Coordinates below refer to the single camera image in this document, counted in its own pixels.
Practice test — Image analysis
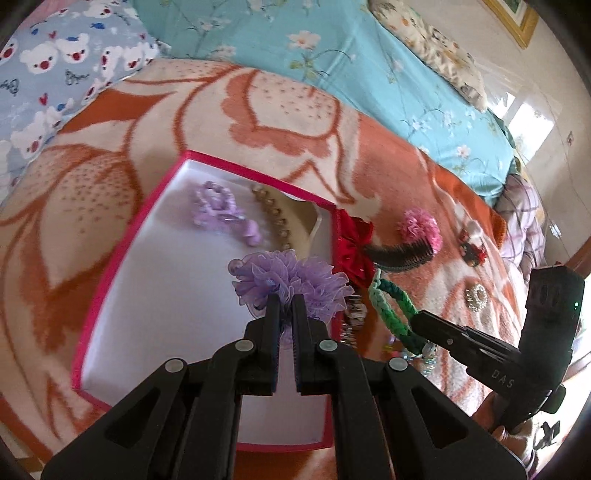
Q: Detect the colourful glass bead bracelet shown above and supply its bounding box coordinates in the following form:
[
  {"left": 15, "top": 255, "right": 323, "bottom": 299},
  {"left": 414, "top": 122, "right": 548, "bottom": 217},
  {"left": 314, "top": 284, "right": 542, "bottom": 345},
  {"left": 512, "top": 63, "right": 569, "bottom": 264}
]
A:
[{"left": 383, "top": 337, "right": 437, "bottom": 374}]

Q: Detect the beige hair claw clip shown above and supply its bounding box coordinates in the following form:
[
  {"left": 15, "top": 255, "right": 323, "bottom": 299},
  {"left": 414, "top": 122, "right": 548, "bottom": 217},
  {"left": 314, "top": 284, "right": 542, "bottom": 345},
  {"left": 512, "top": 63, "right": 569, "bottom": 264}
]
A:
[{"left": 249, "top": 184, "right": 335, "bottom": 259}]

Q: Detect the green braided bracelet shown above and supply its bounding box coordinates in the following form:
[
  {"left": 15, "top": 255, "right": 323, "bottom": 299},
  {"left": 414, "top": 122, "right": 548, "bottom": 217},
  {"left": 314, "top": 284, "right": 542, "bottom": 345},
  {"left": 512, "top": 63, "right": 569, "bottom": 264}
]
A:
[{"left": 368, "top": 270, "right": 428, "bottom": 356}]

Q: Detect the round rhinestone brooch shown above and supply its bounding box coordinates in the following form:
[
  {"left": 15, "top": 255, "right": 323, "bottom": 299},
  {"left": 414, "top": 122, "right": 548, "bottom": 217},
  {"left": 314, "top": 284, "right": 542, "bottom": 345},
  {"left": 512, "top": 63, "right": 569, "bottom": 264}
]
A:
[{"left": 464, "top": 284, "right": 490, "bottom": 310}]

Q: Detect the blue bear print pillow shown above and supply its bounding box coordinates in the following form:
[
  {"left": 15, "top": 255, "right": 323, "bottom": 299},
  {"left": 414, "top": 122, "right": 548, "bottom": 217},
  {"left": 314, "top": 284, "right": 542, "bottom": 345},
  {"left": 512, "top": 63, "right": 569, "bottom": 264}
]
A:
[{"left": 0, "top": 0, "right": 162, "bottom": 185}]

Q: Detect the person's right hand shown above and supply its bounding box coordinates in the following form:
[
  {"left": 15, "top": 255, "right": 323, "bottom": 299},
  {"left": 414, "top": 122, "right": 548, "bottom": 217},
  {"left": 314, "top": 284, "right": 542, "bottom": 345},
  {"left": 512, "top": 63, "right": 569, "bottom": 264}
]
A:
[{"left": 471, "top": 394, "right": 540, "bottom": 478}]

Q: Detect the red box with white interior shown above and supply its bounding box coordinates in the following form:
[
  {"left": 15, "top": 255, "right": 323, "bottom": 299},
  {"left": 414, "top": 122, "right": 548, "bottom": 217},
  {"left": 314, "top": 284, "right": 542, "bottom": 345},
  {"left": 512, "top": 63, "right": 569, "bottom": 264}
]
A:
[{"left": 71, "top": 150, "right": 345, "bottom": 453}]

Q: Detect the red bow hair comb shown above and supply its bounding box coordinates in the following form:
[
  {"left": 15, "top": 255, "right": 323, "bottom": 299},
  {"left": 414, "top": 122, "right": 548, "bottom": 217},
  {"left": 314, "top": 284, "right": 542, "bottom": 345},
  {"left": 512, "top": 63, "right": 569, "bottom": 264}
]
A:
[{"left": 333, "top": 209, "right": 435, "bottom": 282}]

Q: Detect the teal floral quilt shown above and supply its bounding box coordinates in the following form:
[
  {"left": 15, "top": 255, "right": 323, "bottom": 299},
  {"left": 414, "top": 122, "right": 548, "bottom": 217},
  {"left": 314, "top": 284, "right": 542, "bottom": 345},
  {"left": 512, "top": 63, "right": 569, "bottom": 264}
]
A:
[{"left": 131, "top": 0, "right": 518, "bottom": 208}]

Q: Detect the purple plaid cloth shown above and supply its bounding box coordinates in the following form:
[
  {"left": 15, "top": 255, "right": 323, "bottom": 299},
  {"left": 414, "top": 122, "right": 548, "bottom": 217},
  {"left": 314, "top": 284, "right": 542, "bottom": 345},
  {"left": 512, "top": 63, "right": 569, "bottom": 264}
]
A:
[{"left": 496, "top": 173, "right": 548, "bottom": 273}]

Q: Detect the silver wristwatch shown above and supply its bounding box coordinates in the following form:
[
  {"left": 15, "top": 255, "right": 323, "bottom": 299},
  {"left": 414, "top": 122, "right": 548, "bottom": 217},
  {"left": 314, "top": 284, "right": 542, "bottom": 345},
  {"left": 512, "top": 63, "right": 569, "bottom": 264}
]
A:
[{"left": 344, "top": 298, "right": 368, "bottom": 330}]

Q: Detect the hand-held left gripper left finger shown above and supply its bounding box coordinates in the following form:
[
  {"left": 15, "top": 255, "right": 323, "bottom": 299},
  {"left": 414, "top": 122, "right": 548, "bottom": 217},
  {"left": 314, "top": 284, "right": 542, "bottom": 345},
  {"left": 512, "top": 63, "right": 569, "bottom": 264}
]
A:
[{"left": 41, "top": 293, "right": 282, "bottom": 480}]

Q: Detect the red and black hair clip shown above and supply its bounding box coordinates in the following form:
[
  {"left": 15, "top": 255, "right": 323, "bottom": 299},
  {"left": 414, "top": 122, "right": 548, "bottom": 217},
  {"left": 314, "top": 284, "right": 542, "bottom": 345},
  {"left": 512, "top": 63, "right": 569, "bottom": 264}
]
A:
[{"left": 457, "top": 228, "right": 489, "bottom": 267}]

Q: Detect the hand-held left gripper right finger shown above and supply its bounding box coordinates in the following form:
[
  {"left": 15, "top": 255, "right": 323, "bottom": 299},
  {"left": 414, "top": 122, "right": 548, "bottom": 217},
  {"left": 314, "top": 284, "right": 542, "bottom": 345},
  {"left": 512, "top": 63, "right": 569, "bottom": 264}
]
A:
[{"left": 291, "top": 293, "right": 527, "bottom": 480}]

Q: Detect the gold picture frame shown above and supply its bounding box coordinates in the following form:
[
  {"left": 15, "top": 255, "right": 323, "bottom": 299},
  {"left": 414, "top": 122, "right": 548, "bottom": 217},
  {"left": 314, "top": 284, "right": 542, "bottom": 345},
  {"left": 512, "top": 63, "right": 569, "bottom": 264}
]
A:
[{"left": 482, "top": 0, "right": 541, "bottom": 49}]

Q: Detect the large purple ruffled scrunchie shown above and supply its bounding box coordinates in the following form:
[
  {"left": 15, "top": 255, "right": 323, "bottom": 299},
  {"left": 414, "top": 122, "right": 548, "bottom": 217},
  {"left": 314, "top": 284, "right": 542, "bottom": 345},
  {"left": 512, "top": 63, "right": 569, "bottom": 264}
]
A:
[{"left": 228, "top": 249, "right": 354, "bottom": 321}]

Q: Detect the small purple hair tie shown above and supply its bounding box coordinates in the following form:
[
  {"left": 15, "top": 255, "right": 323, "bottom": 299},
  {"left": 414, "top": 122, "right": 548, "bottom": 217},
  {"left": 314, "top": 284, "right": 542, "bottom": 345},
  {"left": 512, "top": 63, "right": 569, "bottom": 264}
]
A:
[{"left": 190, "top": 181, "right": 264, "bottom": 247}]

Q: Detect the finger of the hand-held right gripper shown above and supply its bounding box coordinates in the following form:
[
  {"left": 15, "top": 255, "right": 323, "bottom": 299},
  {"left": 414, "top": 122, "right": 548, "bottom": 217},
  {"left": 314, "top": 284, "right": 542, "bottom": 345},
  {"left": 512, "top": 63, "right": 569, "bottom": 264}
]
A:
[{"left": 411, "top": 310, "right": 522, "bottom": 366}]

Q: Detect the cream cartoon print pillow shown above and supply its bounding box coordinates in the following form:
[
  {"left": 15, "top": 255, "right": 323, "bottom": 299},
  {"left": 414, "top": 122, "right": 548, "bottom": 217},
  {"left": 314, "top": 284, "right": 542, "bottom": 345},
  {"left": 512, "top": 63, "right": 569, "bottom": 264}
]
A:
[{"left": 369, "top": 0, "right": 490, "bottom": 112}]

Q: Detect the orange and cream blanket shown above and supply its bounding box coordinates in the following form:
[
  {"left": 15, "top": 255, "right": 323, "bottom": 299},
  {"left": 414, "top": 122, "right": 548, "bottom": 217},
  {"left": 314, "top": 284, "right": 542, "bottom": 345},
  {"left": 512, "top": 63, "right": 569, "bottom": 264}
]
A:
[{"left": 0, "top": 58, "right": 555, "bottom": 480}]

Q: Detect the pink ruffled flower scrunchie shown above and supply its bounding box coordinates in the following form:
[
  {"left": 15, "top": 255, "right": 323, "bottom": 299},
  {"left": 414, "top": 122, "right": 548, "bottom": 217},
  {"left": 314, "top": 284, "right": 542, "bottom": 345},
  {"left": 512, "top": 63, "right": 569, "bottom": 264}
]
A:
[{"left": 398, "top": 209, "right": 443, "bottom": 254}]

